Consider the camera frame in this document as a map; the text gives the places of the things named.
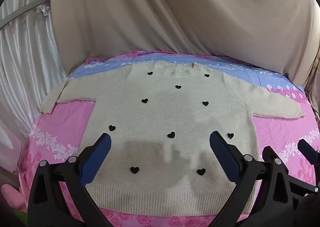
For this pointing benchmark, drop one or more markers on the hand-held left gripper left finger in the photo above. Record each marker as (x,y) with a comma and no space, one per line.
(96,160)

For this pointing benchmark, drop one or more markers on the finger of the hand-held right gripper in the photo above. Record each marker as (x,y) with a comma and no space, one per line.
(308,153)

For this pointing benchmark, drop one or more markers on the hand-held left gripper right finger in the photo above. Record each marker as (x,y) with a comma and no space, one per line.
(225,158)

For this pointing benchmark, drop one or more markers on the cream sweater with black hearts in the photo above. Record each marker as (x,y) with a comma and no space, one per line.
(162,117)

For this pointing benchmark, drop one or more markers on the pink and blue floral bedsheet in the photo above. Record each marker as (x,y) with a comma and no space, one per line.
(62,122)

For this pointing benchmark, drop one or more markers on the pink plush cloth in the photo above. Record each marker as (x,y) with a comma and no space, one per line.
(12,197)

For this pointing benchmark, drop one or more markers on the white satin curtain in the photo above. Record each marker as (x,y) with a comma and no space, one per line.
(25,67)

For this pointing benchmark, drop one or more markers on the beige draped curtain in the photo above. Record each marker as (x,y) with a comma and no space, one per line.
(175,12)

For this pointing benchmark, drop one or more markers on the grey metal rod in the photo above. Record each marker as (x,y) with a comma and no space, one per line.
(25,10)

